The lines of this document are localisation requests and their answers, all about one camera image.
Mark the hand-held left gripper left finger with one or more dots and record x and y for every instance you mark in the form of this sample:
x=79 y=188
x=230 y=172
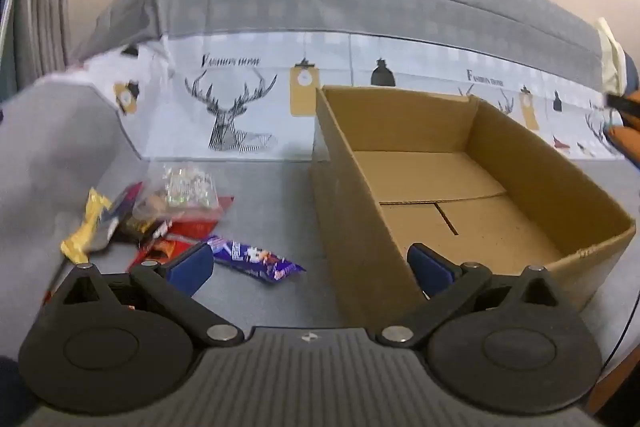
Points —
x=191 y=265

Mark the blue pillow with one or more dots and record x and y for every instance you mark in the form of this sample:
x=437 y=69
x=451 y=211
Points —
x=632 y=72

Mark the dark brown cracker packet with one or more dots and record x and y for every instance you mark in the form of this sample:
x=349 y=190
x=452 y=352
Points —
x=107 y=227

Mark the yellow snack packet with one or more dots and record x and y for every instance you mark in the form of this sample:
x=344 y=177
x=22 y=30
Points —
x=82 y=234

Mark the pale yellow cloth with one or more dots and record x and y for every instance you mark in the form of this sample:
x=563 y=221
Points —
x=611 y=57

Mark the red square packet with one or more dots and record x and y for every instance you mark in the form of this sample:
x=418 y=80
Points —
x=200 y=217

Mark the dark blue clothing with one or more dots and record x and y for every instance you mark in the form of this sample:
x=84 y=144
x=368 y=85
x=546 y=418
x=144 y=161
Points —
x=12 y=392

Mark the orange cushion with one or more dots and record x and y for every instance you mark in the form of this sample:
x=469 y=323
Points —
x=634 y=96
x=629 y=147

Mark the brown cardboard box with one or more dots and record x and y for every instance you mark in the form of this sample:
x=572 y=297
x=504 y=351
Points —
x=350 y=217

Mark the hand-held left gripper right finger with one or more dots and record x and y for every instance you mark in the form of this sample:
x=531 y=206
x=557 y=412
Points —
x=429 y=270

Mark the clear bag of candies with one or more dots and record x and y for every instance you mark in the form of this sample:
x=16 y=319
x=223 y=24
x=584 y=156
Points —
x=180 y=187

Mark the deer printed sofa cover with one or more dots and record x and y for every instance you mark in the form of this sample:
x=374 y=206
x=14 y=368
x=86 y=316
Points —
x=350 y=7

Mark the purple snack packet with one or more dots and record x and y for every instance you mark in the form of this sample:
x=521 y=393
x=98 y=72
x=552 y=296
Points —
x=250 y=257

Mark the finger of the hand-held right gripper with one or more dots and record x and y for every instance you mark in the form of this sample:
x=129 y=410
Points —
x=622 y=103

